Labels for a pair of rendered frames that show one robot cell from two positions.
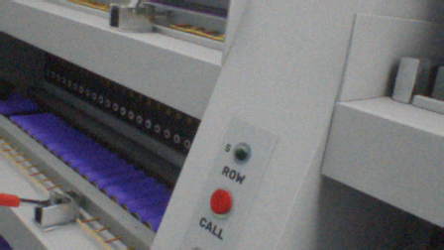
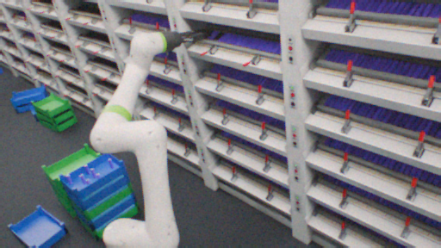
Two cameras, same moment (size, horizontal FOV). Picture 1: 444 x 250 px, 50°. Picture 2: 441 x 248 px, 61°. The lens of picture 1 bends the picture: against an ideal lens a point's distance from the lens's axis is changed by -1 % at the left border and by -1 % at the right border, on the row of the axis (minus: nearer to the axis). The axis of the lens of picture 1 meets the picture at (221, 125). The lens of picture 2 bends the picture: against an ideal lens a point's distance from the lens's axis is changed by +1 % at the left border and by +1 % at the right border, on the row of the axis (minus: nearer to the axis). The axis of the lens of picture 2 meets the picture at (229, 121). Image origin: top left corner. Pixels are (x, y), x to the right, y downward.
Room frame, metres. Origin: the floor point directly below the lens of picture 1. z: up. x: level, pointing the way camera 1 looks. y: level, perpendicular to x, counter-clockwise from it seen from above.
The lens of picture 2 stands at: (-1.06, 0.11, 1.63)
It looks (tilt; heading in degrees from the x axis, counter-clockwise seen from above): 32 degrees down; 6
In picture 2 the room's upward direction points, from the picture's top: 9 degrees counter-clockwise
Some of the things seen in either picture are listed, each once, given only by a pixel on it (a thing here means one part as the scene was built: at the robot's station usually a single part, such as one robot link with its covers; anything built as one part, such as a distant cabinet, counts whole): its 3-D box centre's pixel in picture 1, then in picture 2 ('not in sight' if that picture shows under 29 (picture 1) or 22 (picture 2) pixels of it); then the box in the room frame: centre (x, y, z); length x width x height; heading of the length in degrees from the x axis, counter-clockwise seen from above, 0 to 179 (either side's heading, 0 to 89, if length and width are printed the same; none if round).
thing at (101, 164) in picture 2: not in sight; (93, 173); (0.58, 1.10, 0.36); 0.30 x 0.20 x 0.08; 136
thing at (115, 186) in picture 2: not in sight; (97, 183); (0.58, 1.10, 0.28); 0.30 x 0.20 x 0.08; 136
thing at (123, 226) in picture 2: not in sight; (127, 243); (-0.06, 0.69, 0.49); 0.16 x 0.13 x 0.19; 84
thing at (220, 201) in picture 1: (223, 202); not in sight; (0.30, -0.02, 1.09); 0.02 x 0.01 x 0.02; 48
